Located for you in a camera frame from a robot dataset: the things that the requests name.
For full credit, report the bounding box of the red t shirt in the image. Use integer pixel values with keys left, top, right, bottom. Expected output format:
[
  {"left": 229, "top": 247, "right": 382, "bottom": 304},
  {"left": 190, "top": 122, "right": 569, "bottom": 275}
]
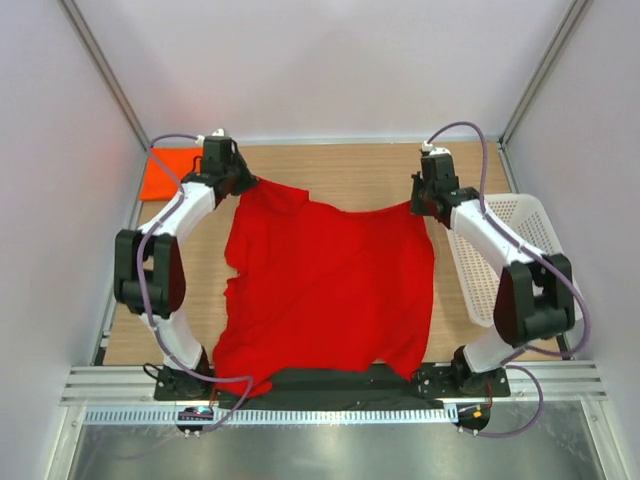
[{"left": 212, "top": 180, "right": 435, "bottom": 397}]

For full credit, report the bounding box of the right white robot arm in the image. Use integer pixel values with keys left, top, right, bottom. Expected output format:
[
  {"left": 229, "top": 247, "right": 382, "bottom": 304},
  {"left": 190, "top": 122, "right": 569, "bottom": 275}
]
[{"left": 410, "top": 143, "right": 576, "bottom": 396}]

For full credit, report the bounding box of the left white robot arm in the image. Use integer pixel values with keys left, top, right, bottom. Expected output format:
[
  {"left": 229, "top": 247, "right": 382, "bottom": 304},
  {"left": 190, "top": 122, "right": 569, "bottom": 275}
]
[{"left": 113, "top": 129, "right": 259, "bottom": 400}]

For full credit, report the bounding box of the folded orange t shirt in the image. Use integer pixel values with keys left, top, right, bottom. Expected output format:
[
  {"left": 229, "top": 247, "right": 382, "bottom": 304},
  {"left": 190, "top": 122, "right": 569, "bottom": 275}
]
[{"left": 139, "top": 147, "right": 202, "bottom": 202}]

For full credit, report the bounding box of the aluminium frame rail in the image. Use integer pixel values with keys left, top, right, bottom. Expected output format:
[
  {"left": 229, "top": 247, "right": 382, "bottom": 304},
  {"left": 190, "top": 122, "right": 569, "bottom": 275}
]
[{"left": 60, "top": 360, "right": 608, "bottom": 406}]

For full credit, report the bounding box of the slotted cable duct rail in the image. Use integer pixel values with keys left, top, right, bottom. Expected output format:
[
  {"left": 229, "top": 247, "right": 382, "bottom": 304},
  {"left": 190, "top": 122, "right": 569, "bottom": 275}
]
[{"left": 84, "top": 404, "right": 458, "bottom": 426}]

